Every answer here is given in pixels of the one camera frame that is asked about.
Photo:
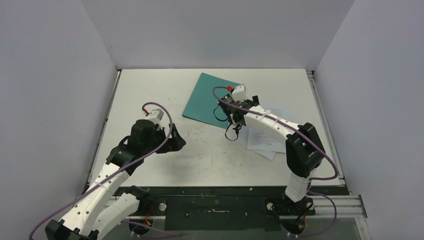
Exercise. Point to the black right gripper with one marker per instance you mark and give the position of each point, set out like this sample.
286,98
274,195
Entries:
231,111

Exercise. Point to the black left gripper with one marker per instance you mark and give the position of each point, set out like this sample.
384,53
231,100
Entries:
173,144

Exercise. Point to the white paper sheet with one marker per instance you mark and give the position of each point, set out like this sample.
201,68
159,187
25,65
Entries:
270,155
257,140

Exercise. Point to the teal plastic folder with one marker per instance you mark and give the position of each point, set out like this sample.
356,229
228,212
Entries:
202,106

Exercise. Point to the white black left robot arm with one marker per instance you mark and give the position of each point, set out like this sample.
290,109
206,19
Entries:
89,218

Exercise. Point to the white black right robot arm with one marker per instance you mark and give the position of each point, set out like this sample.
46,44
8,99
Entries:
303,147

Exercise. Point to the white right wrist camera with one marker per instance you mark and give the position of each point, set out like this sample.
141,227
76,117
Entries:
239,93

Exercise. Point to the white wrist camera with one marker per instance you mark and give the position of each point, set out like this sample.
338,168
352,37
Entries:
156,116
239,93

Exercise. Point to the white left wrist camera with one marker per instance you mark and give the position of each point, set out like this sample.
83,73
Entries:
156,116

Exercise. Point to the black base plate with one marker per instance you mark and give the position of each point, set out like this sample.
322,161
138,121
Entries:
259,208

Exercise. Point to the aluminium frame rail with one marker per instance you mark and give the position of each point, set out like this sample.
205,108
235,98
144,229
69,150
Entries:
347,205

